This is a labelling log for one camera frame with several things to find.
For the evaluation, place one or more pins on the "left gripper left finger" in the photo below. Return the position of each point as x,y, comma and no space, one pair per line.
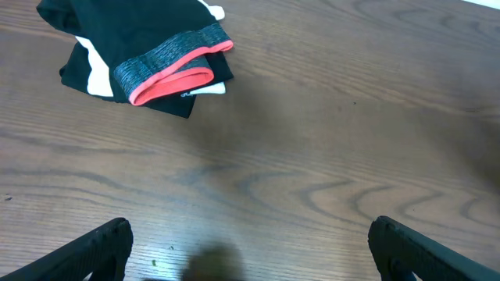
100,254

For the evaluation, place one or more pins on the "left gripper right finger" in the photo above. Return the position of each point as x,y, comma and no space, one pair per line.
401,254

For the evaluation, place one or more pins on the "black leggings with red waistband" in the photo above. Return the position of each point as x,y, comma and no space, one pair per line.
136,43

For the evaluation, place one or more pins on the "folded black garment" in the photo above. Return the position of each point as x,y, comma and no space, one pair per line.
76,72

